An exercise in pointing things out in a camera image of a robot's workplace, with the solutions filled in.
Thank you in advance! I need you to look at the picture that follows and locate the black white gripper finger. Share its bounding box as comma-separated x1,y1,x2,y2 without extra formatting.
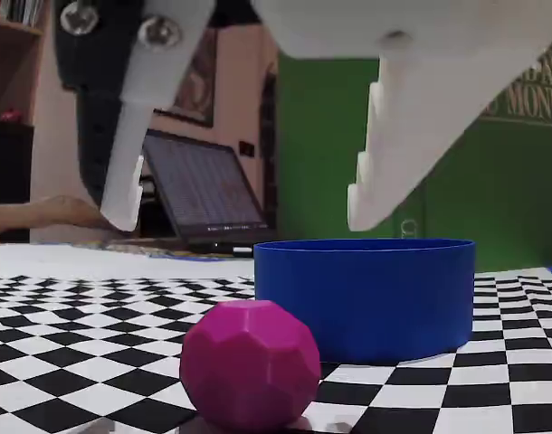
53,0,214,232

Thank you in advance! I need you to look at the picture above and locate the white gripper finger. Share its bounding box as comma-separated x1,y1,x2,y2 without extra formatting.
252,0,552,231

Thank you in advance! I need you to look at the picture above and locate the pink faceted ball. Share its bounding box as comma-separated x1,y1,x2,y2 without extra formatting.
178,298,322,431

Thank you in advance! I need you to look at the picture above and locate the blue round box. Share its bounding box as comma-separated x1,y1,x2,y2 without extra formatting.
252,238,477,363

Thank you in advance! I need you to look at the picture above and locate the dark framed picture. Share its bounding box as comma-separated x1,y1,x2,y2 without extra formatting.
152,26,219,130

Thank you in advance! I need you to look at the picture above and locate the open black laptop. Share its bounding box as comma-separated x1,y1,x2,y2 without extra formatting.
141,128,278,257

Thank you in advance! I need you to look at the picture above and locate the brown wooden chair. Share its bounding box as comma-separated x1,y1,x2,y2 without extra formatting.
0,193,126,246

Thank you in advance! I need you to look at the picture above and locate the large green lettered book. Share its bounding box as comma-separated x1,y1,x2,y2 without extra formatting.
275,44,552,273

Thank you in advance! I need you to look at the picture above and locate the black cabinet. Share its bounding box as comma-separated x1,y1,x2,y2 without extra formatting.
0,119,35,245

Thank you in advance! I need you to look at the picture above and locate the light wooden bookshelf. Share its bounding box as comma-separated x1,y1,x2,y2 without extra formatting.
0,0,52,124

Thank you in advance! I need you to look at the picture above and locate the row of shelf books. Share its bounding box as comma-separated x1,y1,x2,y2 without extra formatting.
0,0,47,26

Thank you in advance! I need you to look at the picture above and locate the black white checkered mat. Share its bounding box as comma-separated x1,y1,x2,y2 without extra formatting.
0,243,552,434

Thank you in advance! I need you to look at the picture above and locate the narrow dark wooden frame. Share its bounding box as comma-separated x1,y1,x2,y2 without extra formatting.
257,58,280,227

